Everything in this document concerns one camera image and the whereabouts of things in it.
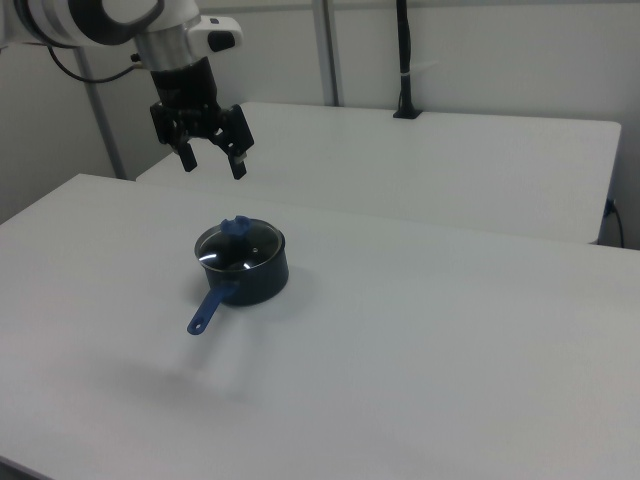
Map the black pole with clamp base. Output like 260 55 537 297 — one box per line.
391 0 426 121

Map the grey metal partition post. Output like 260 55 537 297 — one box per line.
311 0 347 108
73 47 127 181

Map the black cable on robot arm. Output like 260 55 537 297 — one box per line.
45 44 144 85

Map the white side table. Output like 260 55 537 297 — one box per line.
135 101 623 246

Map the glass lid with blue knob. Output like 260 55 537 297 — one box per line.
194 215 286 273

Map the white zip tie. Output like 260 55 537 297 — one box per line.
401 59 440 79

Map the dark saucepan with blue handle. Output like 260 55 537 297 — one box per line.
186 222 291 338

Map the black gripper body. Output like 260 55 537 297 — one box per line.
148 56 225 142

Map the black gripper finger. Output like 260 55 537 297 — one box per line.
149 101 198 174
208 103 255 182

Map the black cable with blue plug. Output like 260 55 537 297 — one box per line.
603 198 627 248

